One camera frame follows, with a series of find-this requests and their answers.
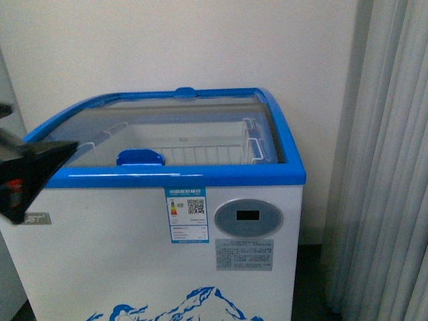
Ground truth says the glass sliding freezer lid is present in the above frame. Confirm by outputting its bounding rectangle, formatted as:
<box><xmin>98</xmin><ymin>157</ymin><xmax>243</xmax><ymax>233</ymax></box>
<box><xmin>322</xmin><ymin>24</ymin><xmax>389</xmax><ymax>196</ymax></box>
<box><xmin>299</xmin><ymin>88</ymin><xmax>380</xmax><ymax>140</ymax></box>
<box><xmin>45</xmin><ymin>95</ymin><xmax>265</xmax><ymax>167</ymax></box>

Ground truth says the energy label sticker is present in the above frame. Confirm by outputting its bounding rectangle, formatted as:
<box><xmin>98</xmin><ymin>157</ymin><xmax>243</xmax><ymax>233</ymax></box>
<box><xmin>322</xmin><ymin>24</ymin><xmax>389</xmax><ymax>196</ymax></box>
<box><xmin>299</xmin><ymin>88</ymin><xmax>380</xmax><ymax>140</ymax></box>
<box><xmin>164</xmin><ymin>187</ymin><xmax>209</xmax><ymax>243</ymax></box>

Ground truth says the white grey curtain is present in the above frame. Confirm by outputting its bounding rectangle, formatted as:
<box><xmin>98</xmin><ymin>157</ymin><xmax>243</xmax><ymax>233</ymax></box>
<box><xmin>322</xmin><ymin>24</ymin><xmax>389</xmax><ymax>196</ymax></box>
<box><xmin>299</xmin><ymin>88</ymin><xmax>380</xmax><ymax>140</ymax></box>
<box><xmin>322</xmin><ymin>1</ymin><xmax>427</xmax><ymax>320</ymax></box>

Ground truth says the grey instruction sticker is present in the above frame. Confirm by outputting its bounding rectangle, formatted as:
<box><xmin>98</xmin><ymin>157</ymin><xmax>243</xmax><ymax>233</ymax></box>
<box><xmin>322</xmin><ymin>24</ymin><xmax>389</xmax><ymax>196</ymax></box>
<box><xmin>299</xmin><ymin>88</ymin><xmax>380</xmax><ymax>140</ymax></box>
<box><xmin>215</xmin><ymin>239</ymin><xmax>274</xmax><ymax>272</ymax></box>

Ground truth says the white blue chest freezer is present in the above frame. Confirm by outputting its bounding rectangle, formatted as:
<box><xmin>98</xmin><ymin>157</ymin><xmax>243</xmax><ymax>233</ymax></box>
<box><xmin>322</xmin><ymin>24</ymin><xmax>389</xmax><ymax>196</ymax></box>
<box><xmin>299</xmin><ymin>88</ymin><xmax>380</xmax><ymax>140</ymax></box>
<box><xmin>1</xmin><ymin>88</ymin><xmax>306</xmax><ymax>320</ymax></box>

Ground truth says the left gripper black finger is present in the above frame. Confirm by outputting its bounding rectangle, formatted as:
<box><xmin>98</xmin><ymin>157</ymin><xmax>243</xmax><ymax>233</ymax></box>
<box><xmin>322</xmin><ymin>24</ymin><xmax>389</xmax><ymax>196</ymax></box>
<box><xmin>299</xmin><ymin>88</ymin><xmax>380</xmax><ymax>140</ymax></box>
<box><xmin>1</xmin><ymin>129</ymin><xmax>78</xmax><ymax>225</ymax></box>

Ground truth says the silver brand logo plate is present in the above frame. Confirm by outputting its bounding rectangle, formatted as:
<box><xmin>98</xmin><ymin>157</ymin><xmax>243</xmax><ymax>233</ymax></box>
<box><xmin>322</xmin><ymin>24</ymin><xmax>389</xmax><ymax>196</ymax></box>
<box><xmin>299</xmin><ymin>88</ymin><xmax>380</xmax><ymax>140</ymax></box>
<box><xmin>23</xmin><ymin>212</ymin><xmax>51</xmax><ymax>225</ymax></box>

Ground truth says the white wire freezer basket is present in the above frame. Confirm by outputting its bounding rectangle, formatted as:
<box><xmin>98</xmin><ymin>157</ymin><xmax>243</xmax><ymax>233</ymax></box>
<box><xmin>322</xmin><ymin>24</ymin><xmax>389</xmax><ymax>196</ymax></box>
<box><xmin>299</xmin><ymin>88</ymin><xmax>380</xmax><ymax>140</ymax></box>
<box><xmin>70</xmin><ymin>118</ymin><xmax>269</xmax><ymax>167</ymax></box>

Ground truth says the grey oval control panel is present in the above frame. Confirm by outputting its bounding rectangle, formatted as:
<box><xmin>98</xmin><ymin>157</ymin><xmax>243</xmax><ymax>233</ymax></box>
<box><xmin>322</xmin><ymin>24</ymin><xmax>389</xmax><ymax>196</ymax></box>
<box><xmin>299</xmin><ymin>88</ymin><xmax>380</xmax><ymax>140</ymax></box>
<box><xmin>214</xmin><ymin>199</ymin><xmax>284</xmax><ymax>239</ymax></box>

